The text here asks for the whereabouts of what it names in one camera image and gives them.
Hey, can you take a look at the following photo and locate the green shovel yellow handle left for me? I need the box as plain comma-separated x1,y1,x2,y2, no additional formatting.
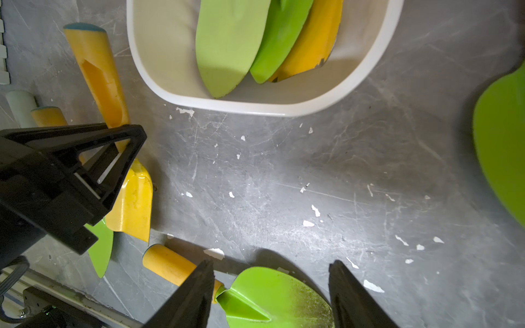
30,107,113,278

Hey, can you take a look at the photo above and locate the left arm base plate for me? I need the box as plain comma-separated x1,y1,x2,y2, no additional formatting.
17,287,103,328

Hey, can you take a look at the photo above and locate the yellow scoop with yellow handle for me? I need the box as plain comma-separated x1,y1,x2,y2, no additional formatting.
64,23,153,243

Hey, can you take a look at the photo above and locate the green shovel yellow handle right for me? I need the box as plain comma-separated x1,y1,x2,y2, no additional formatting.
472,65,524,225

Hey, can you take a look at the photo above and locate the green shovel lying front centre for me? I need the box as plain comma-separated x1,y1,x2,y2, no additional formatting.
141,243,336,328

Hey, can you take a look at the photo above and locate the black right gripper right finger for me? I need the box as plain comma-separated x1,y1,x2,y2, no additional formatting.
328,260,398,327

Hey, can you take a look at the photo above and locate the light green trowel wooden handle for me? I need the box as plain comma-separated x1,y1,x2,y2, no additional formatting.
196,0,271,98

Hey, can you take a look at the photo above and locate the white plastic storage box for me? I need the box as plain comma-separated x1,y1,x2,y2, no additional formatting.
127,1,403,116

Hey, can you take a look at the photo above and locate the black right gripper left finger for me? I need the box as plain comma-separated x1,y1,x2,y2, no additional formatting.
144,260,215,327

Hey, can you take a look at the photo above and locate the green leaf shovel yellow handle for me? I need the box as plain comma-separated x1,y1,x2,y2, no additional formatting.
250,0,314,84

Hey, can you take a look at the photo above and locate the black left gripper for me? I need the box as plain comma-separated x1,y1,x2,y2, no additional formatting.
1,124,146,267

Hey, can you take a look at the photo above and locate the yellow square shovel yellow handle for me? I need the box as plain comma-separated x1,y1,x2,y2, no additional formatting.
269,0,344,83

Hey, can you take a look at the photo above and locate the light blue shovel pale handle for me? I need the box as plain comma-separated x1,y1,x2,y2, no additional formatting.
6,90,38,128

